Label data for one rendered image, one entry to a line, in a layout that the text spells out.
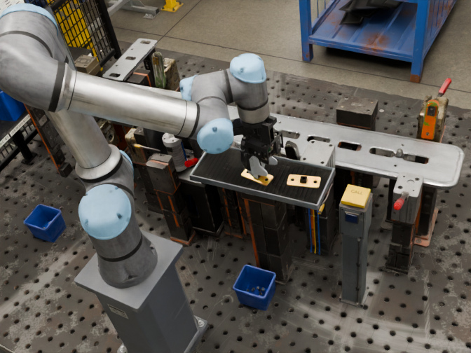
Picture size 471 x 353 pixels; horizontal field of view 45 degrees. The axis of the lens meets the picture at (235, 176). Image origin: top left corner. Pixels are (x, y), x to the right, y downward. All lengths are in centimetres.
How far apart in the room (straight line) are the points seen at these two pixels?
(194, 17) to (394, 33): 162
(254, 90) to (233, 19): 329
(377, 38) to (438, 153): 211
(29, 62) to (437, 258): 136
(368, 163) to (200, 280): 66
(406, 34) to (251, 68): 271
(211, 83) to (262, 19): 325
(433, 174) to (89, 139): 98
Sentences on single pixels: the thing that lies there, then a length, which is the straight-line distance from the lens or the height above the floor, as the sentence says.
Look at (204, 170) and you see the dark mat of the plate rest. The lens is 156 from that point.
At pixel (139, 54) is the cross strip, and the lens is 241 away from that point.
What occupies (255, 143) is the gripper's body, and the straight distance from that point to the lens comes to 137.
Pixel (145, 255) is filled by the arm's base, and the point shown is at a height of 115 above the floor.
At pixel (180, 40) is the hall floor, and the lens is 442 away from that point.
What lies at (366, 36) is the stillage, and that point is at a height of 16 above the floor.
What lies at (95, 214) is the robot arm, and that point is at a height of 132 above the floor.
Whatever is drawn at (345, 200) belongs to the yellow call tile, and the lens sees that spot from 144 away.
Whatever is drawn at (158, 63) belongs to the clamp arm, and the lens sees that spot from 217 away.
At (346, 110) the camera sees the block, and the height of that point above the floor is 103.
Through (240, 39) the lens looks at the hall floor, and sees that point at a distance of 429.
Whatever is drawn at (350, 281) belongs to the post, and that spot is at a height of 82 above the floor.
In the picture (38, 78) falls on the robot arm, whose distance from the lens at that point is 108.
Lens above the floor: 223
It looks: 45 degrees down
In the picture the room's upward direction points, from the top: 11 degrees counter-clockwise
